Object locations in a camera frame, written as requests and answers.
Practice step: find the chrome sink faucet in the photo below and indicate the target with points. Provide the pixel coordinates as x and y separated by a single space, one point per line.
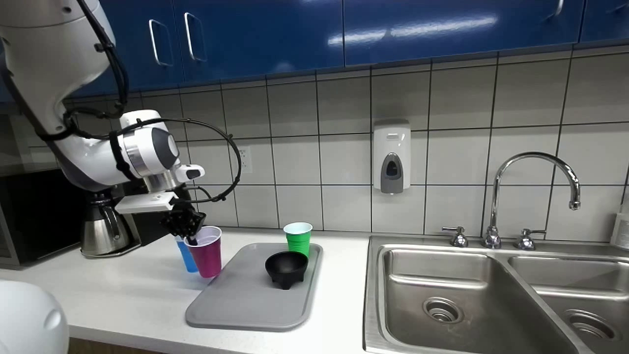
516 211

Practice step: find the black coffee maker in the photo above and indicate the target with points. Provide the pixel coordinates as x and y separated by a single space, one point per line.
153 229

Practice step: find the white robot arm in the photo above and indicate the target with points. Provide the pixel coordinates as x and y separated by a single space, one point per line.
53 48

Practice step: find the steel coffee carafe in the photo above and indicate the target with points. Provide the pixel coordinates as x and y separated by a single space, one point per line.
106 233

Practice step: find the blue plastic cup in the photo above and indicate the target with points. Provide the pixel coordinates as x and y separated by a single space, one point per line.
186 256

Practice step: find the grey plastic tray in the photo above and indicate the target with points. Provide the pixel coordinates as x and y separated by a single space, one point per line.
243 296

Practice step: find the stainless steel double sink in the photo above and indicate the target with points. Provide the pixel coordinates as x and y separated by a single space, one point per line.
428 298

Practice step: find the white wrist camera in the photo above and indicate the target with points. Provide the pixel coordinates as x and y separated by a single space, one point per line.
145 203

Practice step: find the black bowl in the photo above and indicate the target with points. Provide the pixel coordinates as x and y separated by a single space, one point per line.
285 268

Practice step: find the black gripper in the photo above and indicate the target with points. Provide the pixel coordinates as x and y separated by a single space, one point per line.
182 221

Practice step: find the black microwave oven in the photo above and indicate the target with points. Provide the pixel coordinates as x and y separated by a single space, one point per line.
39 217

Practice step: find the white soap dispenser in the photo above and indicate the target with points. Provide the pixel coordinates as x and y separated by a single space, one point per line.
391 158

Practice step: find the purple plastic cup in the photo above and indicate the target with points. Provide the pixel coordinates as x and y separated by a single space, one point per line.
204 249

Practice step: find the blue upper cabinets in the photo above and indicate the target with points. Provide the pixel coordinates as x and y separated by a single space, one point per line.
167 44

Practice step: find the green plastic cup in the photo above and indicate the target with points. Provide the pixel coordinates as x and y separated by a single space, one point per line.
296 237

